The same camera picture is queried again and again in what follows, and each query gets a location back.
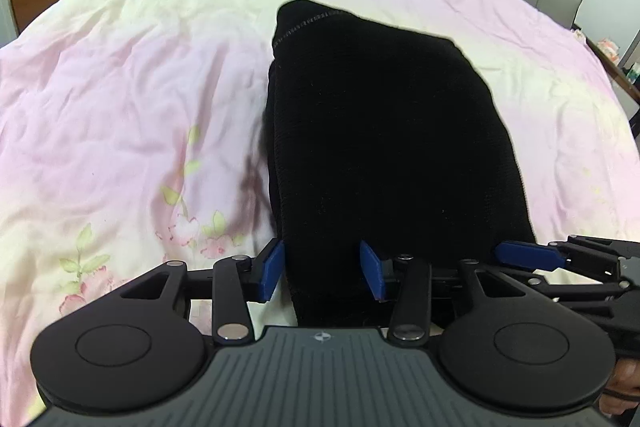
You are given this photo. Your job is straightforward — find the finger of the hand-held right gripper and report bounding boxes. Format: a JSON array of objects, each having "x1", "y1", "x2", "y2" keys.
[
  {"x1": 494, "y1": 234, "x2": 640, "y2": 282},
  {"x1": 526, "y1": 271, "x2": 640, "y2": 334}
]

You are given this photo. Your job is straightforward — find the pink floral duvet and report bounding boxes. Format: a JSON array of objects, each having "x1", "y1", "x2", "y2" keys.
[{"x1": 0, "y1": 0, "x2": 640, "y2": 408}]

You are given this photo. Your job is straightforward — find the person's right hand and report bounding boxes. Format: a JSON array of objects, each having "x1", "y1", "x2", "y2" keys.
[{"x1": 598, "y1": 356, "x2": 640, "y2": 415}]

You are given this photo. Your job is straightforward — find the black pants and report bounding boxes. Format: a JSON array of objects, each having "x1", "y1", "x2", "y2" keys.
[{"x1": 262, "y1": 0, "x2": 538, "y2": 328}]

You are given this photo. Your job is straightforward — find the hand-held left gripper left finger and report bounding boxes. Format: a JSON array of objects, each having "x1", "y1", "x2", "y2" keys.
[{"x1": 120, "y1": 239, "x2": 287, "y2": 344}]

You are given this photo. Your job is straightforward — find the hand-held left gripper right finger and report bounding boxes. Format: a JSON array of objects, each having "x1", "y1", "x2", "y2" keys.
[{"x1": 359, "y1": 240, "x2": 533, "y2": 344}]

